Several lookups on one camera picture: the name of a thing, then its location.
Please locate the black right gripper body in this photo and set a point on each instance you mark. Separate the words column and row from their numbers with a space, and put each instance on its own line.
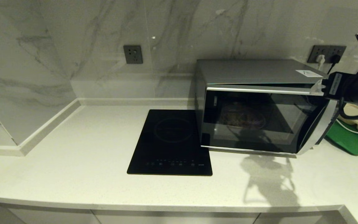
column 357, row 87

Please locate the white label sticker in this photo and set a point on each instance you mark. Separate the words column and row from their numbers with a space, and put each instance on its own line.
column 308, row 73

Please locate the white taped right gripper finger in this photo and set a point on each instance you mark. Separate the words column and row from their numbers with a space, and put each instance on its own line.
column 319, row 87

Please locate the black induction cooktop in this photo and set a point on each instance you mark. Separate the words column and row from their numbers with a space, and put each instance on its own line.
column 169, row 143

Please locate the black glass microwave door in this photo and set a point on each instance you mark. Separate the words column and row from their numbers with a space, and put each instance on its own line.
column 275, row 124

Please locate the green cutting board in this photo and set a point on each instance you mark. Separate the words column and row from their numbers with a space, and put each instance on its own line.
column 350, row 143

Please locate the black power plug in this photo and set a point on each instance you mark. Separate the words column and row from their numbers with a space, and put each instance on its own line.
column 336, row 59

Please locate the purple plate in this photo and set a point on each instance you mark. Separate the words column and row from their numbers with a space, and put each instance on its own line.
column 242, row 119

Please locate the silver microwave oven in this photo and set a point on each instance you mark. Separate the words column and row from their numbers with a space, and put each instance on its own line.
column 259, row 71

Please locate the grey double wall socket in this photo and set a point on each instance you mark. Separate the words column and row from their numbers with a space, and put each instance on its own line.
column 312, row 50

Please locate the grey single wall socket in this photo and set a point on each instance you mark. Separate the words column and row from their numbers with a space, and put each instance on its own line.
column 133, row 54

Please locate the white power plug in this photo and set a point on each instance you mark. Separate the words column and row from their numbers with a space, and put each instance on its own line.
column 320, row 59

